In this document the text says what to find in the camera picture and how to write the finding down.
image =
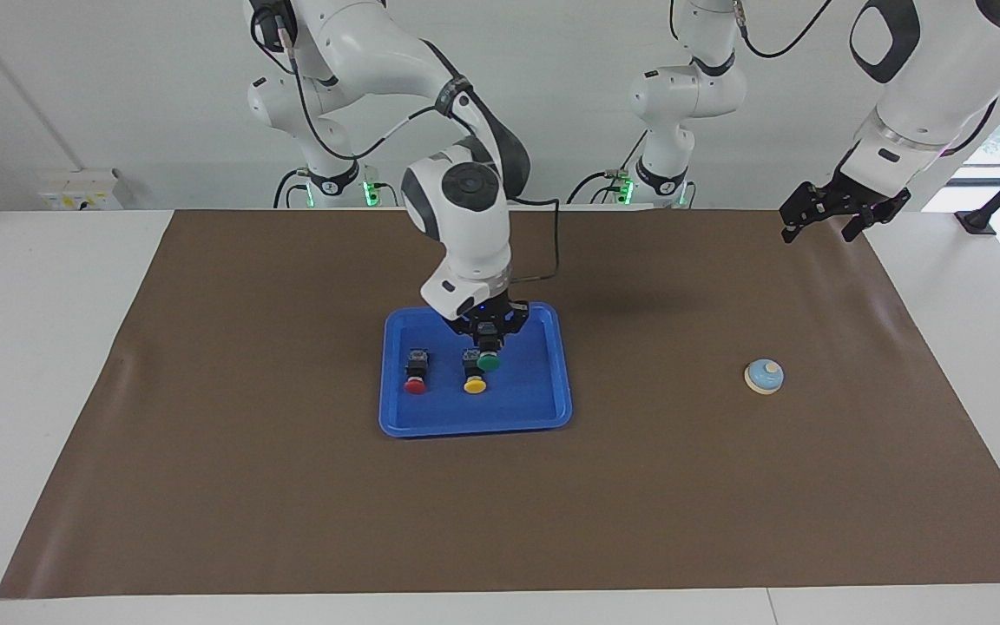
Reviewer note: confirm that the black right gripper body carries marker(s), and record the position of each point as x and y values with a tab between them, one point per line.
487	312

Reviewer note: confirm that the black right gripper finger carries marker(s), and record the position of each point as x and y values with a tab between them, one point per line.
505	337
470	337

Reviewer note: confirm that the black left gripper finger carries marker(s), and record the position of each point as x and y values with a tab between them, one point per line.
866	221
799	213

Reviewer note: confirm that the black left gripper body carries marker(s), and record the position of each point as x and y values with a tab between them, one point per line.
851	191

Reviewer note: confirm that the green push button switch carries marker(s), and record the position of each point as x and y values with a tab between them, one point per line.
489	363

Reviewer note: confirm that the yellow push button switch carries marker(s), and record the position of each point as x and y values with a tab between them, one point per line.
474	386

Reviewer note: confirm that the red push button switch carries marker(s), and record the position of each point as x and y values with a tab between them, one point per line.
416	385

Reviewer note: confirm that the light blue desk bell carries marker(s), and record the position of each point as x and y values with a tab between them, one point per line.
764	377

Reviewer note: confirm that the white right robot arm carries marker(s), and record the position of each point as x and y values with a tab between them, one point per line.
465	226

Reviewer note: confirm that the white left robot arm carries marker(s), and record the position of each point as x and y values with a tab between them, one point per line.
943	78

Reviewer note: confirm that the blue plastic tray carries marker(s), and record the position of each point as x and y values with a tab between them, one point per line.
526	408

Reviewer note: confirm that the brown table mat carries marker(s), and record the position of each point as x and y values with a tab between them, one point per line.
639	503

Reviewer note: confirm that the white wall socket box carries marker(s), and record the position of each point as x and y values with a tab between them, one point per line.
79	191

